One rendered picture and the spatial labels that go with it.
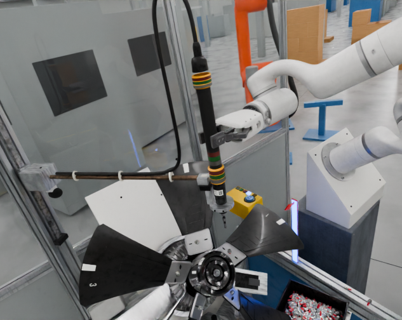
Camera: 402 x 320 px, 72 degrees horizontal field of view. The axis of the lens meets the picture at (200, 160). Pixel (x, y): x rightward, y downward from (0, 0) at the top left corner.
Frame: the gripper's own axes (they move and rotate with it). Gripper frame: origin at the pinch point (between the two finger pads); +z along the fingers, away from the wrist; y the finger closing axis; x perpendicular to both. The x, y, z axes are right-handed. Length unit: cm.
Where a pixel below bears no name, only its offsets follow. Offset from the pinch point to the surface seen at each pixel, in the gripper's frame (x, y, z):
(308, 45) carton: -90, 401, -701
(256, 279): -57, -3, -8
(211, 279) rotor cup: -37.4, -5.0, 11.4
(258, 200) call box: -52, 21, -38
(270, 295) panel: -112, 16, -36
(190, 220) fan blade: -28.7, 10.0, 5.3
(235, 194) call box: -51, 33, -35
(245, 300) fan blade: -51, -9, 3
